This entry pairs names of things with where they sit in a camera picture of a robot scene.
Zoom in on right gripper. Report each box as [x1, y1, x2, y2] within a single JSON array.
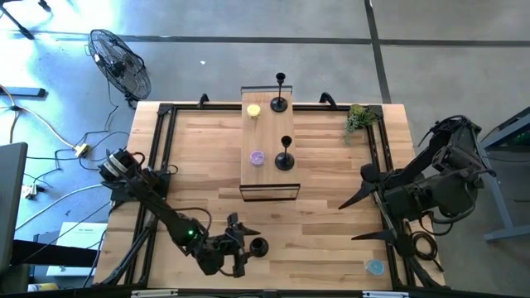
[[338, 162, 436, 246]]

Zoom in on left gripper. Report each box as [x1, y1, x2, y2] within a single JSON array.
[[196, 212, 262, 278]]

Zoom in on black metal candlestick holder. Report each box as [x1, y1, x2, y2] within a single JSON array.
[[274, 134, 296, 171], [248, 237, 270, 258], [269, 72, 290, 113]]

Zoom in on blue candle jar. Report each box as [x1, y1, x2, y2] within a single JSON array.
[[364, 259, 386, 277]]

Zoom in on artificial green potted plant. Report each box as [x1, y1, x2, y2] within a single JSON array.
[[343, 103, 380, 146]]

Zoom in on white cardboard box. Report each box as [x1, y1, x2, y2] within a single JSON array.
[[46, 222, 108, 277]]

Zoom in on yellow white power strip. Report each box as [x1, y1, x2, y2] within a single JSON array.
[[73, 142, 93, 158]]

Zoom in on yellow object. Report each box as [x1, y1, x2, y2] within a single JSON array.
[[26, 282, 60, 293]]

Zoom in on black floor fan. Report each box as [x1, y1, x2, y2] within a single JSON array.
[[87, 28, 152, 103]]

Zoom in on grey panel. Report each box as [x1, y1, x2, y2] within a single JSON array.
[[0, 142, 29, 274]]

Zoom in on black floor bar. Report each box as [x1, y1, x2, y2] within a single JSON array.
[[0, 86, 47, 99]]

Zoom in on black tripod leg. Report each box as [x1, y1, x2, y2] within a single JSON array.
[[0, 0, 53, 41]]

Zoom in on coiled black cable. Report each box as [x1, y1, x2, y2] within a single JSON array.
[[407, 221, 445, 273]]

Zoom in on wooden shelf black metal frame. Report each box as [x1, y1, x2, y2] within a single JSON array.
[[238, 84, 301, 203]]

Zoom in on grey metal desk frame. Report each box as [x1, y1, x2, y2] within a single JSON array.
[[456, 106, 530, 243]]

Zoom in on black table frame rails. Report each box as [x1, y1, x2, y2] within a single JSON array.
[[93, 93, 446, 298]]

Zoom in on white floor cable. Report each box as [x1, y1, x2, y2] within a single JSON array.
[[15, 183, 104, 232]]

